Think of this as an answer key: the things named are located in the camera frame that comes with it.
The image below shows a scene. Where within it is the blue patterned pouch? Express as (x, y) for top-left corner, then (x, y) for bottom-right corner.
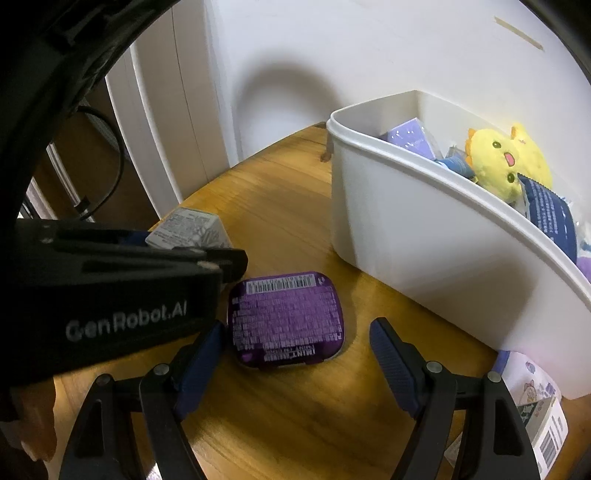
(436, 153), (476, 180)

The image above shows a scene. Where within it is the purple mint tin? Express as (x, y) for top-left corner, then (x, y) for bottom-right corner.
(228, 271), (345, 370)

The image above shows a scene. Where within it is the purple plush toy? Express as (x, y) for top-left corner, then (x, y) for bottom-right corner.
(576, 256), (591, 282)

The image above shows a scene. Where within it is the yellow plush toy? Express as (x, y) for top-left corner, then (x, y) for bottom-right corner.
(465, 123), (553, 204)

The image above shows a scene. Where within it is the white square box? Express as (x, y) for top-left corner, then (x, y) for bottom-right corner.
(145, 208), (232, 250)

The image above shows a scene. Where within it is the white barcode box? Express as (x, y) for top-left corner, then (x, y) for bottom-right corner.
(444, 395), (570, 480)

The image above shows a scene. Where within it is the dark blue sachet packet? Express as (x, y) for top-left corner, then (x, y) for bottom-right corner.
(518, 174), (577, 263)

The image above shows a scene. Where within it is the white storage bin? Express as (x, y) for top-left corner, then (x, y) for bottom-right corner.
(327, 90), (590, 399)

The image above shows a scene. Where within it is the black cable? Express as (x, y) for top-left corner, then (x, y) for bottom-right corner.
(68, 105), (127, 222)

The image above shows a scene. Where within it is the pink sticker card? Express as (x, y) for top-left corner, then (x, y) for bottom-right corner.
(493, 350), (562, 406)

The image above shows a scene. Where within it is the purple lavender small box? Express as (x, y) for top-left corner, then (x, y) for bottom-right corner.
(380, 117), (441, 160)

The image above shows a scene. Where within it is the tape strip on wall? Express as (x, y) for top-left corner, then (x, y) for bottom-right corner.
(494, 16), (545, 51)

